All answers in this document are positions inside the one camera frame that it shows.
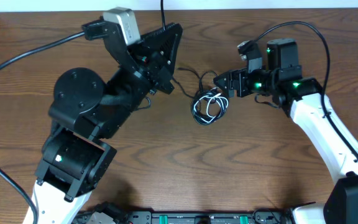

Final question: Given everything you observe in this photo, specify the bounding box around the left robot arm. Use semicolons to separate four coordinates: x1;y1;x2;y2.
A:
24;18;183;223

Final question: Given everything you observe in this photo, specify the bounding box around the white usb cable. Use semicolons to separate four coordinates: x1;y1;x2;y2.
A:
193;91;229;124

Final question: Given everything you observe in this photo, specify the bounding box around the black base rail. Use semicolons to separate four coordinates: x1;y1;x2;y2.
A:
72;202;293;224

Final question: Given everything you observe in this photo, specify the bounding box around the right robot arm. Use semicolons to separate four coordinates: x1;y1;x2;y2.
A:
213;39;358;223

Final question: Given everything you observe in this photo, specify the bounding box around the black usb cable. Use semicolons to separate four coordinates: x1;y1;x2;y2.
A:
171;67;229;126

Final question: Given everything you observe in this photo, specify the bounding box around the left camera black cable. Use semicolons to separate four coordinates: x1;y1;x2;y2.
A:
0;0;167;224

